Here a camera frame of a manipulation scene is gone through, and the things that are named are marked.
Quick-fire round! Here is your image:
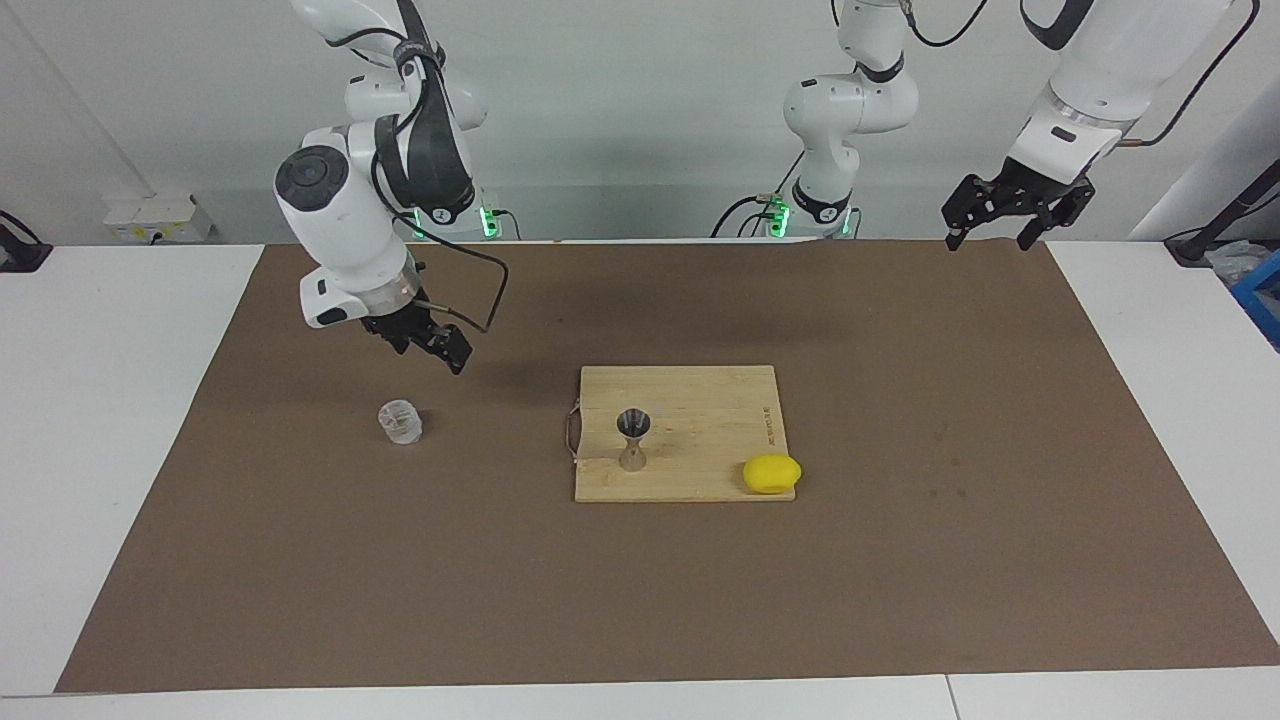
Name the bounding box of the clear plastic bag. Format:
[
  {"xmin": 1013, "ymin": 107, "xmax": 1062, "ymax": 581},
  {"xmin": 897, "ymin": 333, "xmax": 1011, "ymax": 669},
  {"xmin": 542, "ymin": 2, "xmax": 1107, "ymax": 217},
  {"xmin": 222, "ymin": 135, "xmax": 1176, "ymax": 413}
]
[{"xmin": 1205, "ymin": 240, "xmax": 1267, "ymax": 287}]

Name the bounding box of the brown paper table mat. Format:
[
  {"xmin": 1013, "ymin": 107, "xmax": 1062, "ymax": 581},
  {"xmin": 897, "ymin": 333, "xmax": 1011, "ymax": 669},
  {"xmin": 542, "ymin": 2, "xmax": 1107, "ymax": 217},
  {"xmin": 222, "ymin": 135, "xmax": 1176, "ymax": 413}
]
[{"xmin": 55, "ymin": 240, "xmax": 1280, "ymax": 693}]

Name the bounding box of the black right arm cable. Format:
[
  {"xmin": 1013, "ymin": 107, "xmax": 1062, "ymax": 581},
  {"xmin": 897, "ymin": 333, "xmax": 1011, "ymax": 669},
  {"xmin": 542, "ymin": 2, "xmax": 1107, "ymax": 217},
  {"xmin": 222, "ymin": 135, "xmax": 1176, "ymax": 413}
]
[{"xmin": 370, "ymin": 30, "xmax": 511, "ymax": 336}]

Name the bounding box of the blue plastic box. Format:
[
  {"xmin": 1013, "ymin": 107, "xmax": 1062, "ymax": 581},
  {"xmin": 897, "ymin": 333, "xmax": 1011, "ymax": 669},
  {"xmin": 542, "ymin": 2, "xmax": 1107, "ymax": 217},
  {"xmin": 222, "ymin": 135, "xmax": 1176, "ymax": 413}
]
[{"xmin": 1230, "ymin": 250, "xmax": 1280, "ymax": 351}]

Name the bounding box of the bamboo cutting board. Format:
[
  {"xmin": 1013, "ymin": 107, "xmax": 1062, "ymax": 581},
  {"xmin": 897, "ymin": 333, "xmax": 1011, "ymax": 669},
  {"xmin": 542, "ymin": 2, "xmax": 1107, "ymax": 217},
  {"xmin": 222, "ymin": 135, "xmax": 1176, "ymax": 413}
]
[{"xmin": 574, "ymin": 365, "xmax": 798, "ymax": 504}]

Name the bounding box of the black clamp base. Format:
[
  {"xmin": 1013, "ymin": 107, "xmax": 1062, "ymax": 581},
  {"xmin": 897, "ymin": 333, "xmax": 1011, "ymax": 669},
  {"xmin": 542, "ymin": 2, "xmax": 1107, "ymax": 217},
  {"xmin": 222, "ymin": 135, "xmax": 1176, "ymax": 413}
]
[{"xmin": 0, "ymin": 210, "xmax": 54, "ymax": 273}]

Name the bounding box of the small clear glass cup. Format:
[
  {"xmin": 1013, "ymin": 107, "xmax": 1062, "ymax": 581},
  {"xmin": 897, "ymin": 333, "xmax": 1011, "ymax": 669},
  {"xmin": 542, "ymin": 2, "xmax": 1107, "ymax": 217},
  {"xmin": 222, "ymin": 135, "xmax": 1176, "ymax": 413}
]
[{"xmin": 377, "ymin": 399, "xmax": 424, "ymax": 446}]

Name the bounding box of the white socket box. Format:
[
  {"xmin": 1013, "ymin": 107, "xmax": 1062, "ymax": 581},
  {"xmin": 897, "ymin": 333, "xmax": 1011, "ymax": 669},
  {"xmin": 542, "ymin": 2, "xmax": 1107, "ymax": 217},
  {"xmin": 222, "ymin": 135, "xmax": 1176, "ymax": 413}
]
[{"xmin": 103, "ymin": 193, "xmax": 215, "ymax": 244}]

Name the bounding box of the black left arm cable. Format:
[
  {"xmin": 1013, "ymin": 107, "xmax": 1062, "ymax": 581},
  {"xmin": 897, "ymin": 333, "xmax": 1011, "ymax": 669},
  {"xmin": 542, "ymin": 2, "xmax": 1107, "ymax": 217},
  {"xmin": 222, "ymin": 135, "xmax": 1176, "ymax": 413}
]
[{"xmin": 900, "ymin": 0, "xmax": 1263, "ymax": 150}]

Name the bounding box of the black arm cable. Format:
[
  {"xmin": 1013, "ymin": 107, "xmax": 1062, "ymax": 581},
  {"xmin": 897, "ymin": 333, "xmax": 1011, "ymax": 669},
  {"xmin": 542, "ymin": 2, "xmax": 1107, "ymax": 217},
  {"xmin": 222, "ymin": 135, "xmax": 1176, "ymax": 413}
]
[
  {"xmin": 900, "ymin": 0, "xmax": 1263, "ymax": 150},
  {"xmin": 370, "ymin": 30, "xmax": 511, "ymax": 336}
]

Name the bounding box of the black stand pole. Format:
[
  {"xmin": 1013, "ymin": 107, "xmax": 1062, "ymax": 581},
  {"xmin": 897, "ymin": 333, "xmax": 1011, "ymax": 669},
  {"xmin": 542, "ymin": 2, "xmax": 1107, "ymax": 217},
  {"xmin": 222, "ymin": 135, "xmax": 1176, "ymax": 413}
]
[{"xmin": 1165, "ymin": 158, "xmax": 1280, "ymax": 269}]

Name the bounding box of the black left base cable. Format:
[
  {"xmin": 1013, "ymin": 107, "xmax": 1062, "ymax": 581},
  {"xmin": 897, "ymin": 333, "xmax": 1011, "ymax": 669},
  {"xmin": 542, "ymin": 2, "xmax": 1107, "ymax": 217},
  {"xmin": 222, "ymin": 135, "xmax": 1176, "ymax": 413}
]
[{"xmin": 712, "ymin": 150, "xmax": 807, "ymax": 241}]

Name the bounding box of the yellow lemon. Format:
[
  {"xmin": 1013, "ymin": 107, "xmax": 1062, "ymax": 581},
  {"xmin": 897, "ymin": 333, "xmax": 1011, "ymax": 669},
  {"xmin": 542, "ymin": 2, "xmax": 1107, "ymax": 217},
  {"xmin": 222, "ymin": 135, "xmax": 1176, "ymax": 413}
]
[{"xmin": 742, "ymin": 453, "xmax": 803, "ymax": 497}]

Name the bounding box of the steel double jigger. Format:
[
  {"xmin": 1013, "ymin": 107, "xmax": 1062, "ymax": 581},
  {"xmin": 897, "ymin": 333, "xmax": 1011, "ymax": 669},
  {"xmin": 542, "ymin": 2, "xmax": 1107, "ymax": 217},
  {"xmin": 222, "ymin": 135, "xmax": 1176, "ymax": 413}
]
[{"xmin": 615, "ymin": 408, "xmax": 652, "ymax": 473}]

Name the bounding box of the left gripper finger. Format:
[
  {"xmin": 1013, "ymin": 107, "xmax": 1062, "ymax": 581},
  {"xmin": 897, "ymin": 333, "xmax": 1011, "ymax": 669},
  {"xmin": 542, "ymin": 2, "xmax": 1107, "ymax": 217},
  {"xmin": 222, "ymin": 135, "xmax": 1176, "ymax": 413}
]
[
  {"xmin": 1017, "ymin": 186, "xmax": 1096, "ymax": 252},
  {"xmin": 942, "ymin": 173, "xmax": 1007, "ymax": 253}
]

